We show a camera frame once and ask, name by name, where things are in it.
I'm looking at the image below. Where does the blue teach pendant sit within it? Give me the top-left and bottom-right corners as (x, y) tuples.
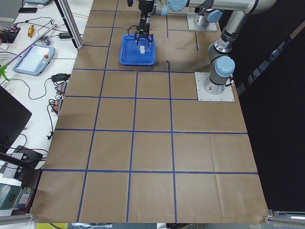
(12, 44), (55, 76)

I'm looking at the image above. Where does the white block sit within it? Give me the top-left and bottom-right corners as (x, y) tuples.
(140, 46), (145, 54)

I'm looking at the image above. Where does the aluminium frame post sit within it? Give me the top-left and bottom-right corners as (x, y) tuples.
(54, 0), (83, 50)

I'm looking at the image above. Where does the gold metal cylinder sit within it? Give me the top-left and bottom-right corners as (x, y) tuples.
(28, 25), (35, 38)

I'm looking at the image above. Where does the black smartphone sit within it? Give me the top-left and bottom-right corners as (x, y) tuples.
(19, 7), (38, 13)

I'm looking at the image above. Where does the black power adapter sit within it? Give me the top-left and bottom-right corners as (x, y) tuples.
(58, 32), (71, 39)

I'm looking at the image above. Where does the brown paper table cover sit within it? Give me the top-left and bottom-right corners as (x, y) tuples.
(31, 0), (268, 223)

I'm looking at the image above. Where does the blue plastic tray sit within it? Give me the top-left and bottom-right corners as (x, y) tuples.
(119, 34), (155, 66)

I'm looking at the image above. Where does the black monitor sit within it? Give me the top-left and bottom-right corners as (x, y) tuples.
(0, 87), (32, 153)

